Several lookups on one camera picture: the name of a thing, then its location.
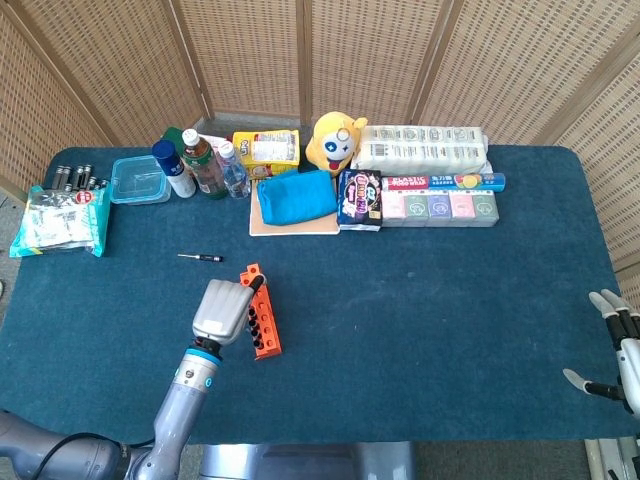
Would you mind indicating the purple sanitary pad pack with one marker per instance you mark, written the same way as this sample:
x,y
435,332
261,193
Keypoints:
x,y
357,200

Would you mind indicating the clear water bottle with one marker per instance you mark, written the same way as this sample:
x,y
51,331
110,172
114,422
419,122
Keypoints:
x,y
235,175

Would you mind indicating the teal wet wipes bag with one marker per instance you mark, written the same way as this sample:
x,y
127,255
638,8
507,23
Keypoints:
x,y
60,220

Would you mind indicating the rattan folding screen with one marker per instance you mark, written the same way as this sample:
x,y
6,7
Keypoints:
x,y
250,50

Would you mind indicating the clear container blue lid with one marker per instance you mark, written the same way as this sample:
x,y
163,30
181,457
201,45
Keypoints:
x,y
140,182

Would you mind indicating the plastic food wrap box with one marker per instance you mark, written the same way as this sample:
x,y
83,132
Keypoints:
x,y
415,182

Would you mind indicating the pastel pocket tissue multipack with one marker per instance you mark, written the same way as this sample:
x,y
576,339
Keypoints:
x,y
440,210

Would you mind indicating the beige wooden board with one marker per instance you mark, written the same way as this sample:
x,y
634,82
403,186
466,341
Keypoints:
x,y
295,230

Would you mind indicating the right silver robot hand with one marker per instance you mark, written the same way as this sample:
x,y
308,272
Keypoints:
x,y
629,361

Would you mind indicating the white bottle blue cap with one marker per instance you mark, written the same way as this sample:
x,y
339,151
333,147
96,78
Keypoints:
x,y
180,180

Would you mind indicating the green label tea bottle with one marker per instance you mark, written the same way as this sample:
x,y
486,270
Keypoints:
x,y
205,170

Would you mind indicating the large white tissue pack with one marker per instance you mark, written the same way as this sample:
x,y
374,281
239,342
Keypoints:
x,y
420,150

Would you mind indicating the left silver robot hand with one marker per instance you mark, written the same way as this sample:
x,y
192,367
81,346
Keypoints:
x,y
222,310

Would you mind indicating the folded blue cloth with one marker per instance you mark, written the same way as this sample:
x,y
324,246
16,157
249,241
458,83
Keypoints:
x,y
295,197

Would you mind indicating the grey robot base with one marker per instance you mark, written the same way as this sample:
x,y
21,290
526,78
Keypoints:
x,y
300,462

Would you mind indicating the yellow plush toy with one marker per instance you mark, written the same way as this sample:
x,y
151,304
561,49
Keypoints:
x,y
330,145

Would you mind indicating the white metal frame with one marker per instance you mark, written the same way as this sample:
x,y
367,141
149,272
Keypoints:
x,y
600,460

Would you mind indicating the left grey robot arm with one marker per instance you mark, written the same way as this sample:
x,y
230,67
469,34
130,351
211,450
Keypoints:
x,y
180,415

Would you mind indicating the orange bit holder rack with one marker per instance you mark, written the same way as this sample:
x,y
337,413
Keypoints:
x,y
270,351

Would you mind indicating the dark green pack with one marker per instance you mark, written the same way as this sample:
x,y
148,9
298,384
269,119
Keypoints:
x,y
172,136

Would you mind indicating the blue felt table cover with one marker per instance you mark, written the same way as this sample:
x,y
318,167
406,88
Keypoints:
x,y
400,325

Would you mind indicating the yellow snack box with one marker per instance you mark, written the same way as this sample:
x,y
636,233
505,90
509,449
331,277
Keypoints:
x,y
270,150

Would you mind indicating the pink white pack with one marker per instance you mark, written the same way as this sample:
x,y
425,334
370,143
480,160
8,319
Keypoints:
x,y
215,141

